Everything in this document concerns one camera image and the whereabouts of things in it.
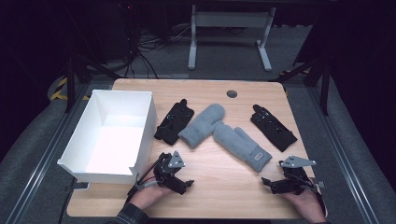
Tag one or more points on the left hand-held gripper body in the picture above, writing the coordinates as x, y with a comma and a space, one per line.
168, 174

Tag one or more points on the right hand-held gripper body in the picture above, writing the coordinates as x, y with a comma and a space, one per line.
294, 182

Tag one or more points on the grey mitten with label patch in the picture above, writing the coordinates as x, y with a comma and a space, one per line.
239, 144

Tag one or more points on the black sports glove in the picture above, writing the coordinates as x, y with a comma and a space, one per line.
174, 123
274, 129

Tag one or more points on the grey fleece mitten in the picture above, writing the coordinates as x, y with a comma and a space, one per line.
199, 127

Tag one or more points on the white storage box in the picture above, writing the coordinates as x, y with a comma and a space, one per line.
112, 146

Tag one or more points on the person's right hand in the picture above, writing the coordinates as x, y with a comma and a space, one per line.
306, 205

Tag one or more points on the person's left hand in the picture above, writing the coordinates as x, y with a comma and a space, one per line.
149, 194

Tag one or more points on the grey round table grommet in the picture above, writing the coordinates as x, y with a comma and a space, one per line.
231, 94

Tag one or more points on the black tripod stand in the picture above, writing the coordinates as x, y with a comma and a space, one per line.
71, 84
325, 90

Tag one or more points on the yellow black hazard tape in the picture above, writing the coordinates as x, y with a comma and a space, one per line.
60, 90

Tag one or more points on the small grey metal bracket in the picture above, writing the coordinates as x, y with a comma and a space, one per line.
320, 184

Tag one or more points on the aluminium floor rail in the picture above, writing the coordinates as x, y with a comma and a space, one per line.
345, 165
40, 168

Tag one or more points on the grey metal stand frame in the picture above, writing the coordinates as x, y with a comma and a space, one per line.
230, 19

